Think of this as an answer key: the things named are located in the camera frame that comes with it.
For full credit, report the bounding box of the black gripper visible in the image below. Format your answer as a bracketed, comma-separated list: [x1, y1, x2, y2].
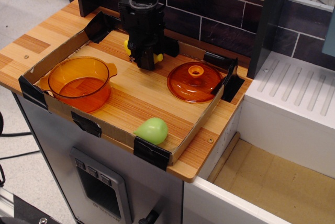
[118, 0, 165, 71]

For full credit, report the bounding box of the yellow plastic banana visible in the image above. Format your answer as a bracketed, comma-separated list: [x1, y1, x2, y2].
[124, 39, 164, 64]

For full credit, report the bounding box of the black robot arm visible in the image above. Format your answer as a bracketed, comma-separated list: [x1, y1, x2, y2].
[118, 0, 166, 71]

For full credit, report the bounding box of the orange transparent pot lid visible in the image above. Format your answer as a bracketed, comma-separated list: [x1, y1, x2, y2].
[167, 62, 222, 103]

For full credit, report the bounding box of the orange transparent pot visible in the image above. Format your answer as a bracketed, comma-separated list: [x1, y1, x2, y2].
[39, 57, 117, 113]

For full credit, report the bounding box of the green plastic pear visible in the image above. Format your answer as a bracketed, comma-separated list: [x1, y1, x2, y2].
[133, 118, 168, 145]

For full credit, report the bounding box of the grey toy oven front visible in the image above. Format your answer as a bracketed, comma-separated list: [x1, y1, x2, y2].
[16, 96, 183, 223]

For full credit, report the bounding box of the white toy sink unit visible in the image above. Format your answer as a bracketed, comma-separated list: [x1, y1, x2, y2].
[183, 53, 334, 223]

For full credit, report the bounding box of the black oven knob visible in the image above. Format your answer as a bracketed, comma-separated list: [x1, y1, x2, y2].
[138, 210, 159, 224]

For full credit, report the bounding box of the dark grey vertical post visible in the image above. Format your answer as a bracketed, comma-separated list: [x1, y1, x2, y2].
[247, 0, 285, 79]

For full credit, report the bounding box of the black floor cable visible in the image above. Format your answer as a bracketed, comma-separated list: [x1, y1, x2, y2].
[0, 131, 40, 161]

